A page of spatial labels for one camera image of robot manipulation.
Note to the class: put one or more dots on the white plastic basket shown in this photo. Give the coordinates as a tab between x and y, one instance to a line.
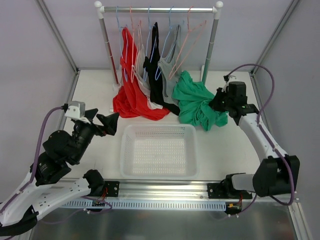
159	152

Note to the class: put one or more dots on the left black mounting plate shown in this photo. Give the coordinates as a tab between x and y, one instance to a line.
110	189

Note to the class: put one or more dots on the black tank top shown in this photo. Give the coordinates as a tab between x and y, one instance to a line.
151	64

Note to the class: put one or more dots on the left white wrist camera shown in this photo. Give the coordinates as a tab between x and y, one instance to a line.
75	110

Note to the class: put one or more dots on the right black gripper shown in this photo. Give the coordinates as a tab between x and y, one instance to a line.
221	100

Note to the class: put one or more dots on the green tank top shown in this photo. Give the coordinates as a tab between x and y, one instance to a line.
193	101

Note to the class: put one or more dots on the blue hanger far left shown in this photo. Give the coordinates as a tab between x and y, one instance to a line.
124	49

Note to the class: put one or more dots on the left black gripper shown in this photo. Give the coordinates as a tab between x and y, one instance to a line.
97	124

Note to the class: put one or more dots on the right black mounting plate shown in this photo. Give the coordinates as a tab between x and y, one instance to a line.
221	191

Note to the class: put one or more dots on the red tank top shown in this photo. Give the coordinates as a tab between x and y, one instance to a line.
130	102

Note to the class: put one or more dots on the white tank top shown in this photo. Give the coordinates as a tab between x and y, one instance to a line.
142	83

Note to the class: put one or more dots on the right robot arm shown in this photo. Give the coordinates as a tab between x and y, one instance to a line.
277	173

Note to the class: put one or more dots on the blue hanger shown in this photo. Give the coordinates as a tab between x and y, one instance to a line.
170	26
150	26
124	49

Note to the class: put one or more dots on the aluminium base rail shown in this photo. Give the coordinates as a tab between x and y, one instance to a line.
162	190

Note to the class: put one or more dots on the blue hanger middle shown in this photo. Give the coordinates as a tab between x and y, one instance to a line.
150	26

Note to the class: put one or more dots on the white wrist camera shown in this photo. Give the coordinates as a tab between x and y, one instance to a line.
75	110
228	79

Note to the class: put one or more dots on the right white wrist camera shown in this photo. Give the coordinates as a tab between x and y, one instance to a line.
228	79

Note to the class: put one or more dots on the pink wire hanger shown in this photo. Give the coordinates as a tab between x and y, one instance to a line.
184	51

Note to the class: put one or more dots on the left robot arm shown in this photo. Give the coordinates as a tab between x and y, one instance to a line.
53	160

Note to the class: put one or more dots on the black mounting plate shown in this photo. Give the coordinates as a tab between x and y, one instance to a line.
110	189
221	191

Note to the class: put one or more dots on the grey tank top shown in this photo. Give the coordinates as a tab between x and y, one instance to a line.
167	67

